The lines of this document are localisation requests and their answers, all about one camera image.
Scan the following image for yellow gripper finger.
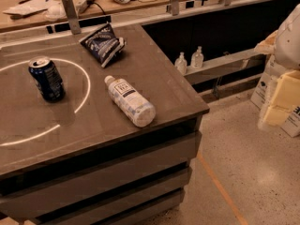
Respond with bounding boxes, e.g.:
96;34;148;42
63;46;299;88
271;70;300;111
262;107;291;126

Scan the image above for white blue plastic bottle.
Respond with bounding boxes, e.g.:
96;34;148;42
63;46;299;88
104;75;156;128

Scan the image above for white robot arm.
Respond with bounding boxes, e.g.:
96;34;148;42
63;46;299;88
254;4;300;126

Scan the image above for small clear bottle right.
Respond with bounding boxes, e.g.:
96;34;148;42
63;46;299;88
191;46;203;68

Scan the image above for small clear bottle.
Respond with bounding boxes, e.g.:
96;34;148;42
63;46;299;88
191;46;203;68
174;52;188;75

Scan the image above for small clear bottle left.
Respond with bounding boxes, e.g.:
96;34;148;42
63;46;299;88
174;52;188;75

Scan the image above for grey metal shelf ledge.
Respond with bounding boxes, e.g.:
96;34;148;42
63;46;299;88
185;49;265;84

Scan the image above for dark blue chip bag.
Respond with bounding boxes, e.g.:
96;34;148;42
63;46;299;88
79;22;125;68

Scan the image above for dark wooden drawer cabinet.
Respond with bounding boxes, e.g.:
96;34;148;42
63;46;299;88
0;25;208;225

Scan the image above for dark blue soda can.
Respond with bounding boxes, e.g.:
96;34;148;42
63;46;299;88
28;56;65;102

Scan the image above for white bowl on desk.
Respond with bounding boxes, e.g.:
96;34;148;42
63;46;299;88
45;4;66;21

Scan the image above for white papers on desk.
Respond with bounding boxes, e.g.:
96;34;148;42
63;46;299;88
4;0;49;15

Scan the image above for grey metal bracket post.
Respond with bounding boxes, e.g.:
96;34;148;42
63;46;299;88
61;0;81;35

